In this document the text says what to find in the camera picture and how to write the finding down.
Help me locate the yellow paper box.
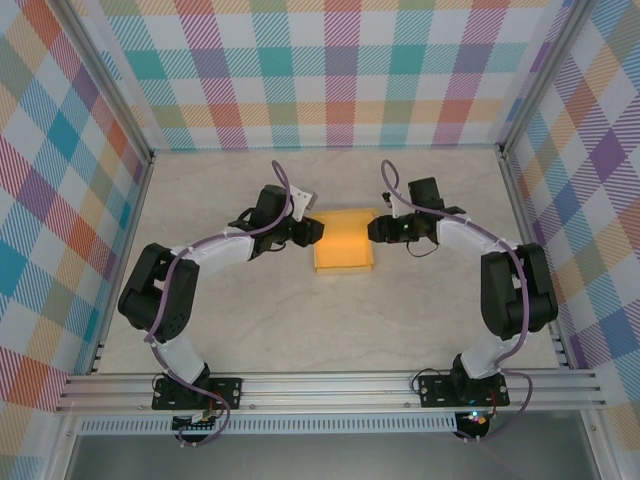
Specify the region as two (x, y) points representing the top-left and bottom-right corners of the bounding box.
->
(312, 206), (378, 277)

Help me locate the grey metal panel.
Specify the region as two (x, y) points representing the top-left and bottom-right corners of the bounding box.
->
(64, 433), (601, 480)

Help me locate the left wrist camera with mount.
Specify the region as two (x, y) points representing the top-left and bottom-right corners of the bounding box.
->
(292, 187), (320, 222)

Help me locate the aluminium right side rail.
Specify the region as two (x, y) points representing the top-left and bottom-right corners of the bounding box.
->
(498, 147), (574, 371)

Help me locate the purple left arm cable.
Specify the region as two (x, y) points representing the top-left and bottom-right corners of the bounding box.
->
(143, 159), (296, 448)

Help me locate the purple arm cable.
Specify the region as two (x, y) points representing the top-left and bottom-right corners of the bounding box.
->
(143, 159), (296, 448)
(380, 158), (534, 444)

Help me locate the aluminium left side rail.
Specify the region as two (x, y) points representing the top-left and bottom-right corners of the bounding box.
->
(88, 152), (157, 376)

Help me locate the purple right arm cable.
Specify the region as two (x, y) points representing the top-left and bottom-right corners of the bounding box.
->
(380, 158), (534, 444)

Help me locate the aluminium right frame post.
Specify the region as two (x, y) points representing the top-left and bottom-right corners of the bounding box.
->
(498, 0), (601, 157)

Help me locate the aluminium frame post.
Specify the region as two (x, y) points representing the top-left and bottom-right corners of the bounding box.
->
(52, 0), (155, 164)
(498, 0), (601, 157)

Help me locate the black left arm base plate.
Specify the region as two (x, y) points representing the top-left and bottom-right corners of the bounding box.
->
(151, 377), (244, 412)

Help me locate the aluminium mounting rail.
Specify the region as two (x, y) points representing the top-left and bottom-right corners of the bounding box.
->
(54, 368), (609, 415)

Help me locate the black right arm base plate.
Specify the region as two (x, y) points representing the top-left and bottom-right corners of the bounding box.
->
(417, 374), (510, 409)

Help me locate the aluminium left frame post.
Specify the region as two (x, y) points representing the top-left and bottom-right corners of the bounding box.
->
(52, 0), (155, 164)

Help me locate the slotted grey cable duct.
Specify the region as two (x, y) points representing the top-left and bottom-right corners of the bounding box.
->
(77, 417), (459, 435)

